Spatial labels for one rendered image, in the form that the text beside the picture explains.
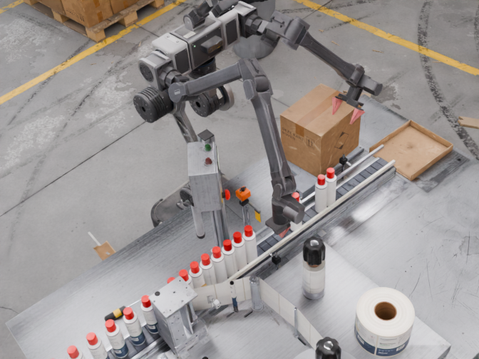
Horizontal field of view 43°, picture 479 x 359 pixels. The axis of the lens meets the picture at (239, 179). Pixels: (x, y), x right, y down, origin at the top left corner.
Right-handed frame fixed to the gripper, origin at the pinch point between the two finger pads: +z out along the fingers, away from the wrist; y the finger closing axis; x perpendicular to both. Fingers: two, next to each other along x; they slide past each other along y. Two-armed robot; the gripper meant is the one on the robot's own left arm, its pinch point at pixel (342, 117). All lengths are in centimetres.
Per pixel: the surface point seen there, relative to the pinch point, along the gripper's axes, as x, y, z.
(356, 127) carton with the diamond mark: 24.0, -2.9, 4.3
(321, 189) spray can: -14.0, 12.1, 28.6
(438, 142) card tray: 57, 25, -4
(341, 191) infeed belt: 8.8, 11.0, 30.5
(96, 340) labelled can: -98, -1, 95
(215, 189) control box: -75, 4, 32
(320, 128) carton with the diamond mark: -1.7, -6.7, 8.5
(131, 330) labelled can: -85, 1, 92
